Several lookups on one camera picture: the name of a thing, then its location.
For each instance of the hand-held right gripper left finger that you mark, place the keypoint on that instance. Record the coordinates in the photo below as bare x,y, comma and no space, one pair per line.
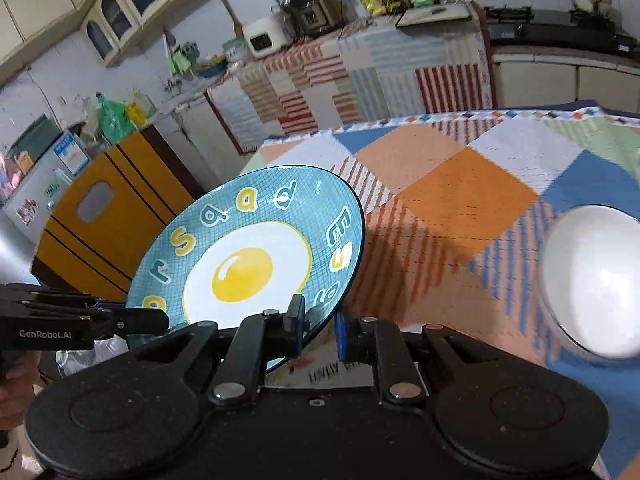
295,320

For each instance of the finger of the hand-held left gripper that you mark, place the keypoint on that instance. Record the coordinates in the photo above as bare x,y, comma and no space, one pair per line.
135,321

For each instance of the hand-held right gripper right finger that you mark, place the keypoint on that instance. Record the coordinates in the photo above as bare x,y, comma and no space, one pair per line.
343,337

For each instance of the blue fried egg plate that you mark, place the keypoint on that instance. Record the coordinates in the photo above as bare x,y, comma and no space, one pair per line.
245,245

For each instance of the white bowl with dark rim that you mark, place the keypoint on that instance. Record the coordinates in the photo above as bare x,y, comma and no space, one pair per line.
595,280

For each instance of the clear plastic bag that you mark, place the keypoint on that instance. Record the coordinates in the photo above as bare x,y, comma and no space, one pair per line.
90,355

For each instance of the white refrigerator with stickers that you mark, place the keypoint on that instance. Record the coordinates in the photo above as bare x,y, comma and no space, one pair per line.
40,195

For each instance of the yellow wooden panel with cutout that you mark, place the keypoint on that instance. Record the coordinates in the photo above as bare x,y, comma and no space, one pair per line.
135,185

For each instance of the checked orange blue tablecloth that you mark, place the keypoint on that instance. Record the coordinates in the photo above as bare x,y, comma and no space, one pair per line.
475,195

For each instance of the green plastic bag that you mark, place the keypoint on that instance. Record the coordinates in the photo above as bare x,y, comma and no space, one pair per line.
115,120

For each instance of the metal faucet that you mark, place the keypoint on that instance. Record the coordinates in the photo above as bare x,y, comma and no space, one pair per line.
175,86

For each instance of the striped patchwork counter cloth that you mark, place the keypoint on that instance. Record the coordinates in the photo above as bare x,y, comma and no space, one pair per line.
350,75

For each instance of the blue basin with dishes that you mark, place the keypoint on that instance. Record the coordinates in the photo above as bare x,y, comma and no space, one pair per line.
211,69

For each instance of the green rag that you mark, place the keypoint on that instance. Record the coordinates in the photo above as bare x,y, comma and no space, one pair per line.
180,60

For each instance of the white rice cooker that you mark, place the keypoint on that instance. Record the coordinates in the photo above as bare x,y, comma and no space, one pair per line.
265,37

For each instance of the wooden spatula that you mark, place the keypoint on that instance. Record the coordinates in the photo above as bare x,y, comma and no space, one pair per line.
236,25

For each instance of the black silver pressure cooker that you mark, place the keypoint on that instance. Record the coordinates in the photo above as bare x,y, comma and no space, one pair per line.
315,10

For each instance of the cream lower cabinet doors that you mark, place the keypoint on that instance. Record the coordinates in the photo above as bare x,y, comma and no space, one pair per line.
550,82

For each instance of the dark cutting board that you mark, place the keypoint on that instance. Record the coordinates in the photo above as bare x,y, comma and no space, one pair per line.
432,16

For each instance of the black gas stove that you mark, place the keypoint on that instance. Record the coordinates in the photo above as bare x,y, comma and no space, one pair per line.
550,32

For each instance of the cream wall cabinets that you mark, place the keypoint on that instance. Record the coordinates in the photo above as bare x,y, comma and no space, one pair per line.
75,5

